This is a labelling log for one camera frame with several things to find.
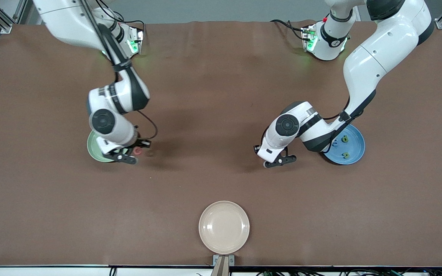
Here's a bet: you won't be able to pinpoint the light green plate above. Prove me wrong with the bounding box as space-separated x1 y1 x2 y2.
87 130 108 163

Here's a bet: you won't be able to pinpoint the blue plate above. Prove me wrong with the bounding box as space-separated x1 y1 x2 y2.
323 124 366 165

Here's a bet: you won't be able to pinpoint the beige plate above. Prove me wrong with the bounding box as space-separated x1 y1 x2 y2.
199 201 250 255

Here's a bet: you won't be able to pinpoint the brown table cover mat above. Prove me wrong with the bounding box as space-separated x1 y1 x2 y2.
0 20 442 268

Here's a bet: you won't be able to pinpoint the black right camera cable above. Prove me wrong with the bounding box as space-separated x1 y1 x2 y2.
83 0 158 140

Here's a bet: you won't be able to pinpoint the aluminium camera post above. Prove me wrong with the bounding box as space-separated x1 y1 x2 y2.
210 256 231 276

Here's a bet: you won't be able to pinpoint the black right base cable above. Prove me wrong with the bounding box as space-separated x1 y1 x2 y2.
114 11 147 37

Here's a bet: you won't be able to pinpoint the black base cable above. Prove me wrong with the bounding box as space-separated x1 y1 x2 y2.
114 11 147 37
270 19 308 41

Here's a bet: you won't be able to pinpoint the black left base cable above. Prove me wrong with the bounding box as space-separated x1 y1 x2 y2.
270 19 308 41

